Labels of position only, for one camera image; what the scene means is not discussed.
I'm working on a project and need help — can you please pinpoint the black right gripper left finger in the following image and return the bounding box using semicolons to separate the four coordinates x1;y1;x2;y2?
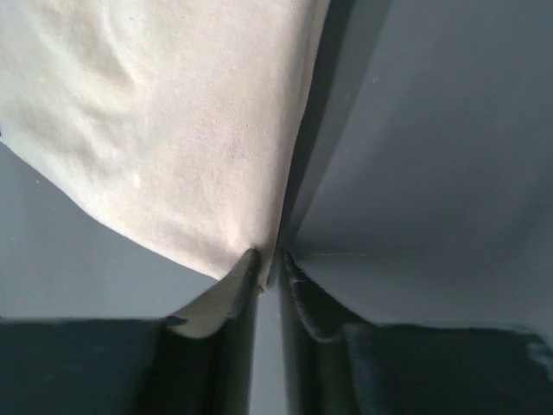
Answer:
1;249;261;415

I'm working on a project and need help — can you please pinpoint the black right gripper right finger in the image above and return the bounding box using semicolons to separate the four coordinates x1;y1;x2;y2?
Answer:
279;252;552;414

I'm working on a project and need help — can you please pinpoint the beige t shirt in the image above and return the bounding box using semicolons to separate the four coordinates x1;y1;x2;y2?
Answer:
1;1;329;283

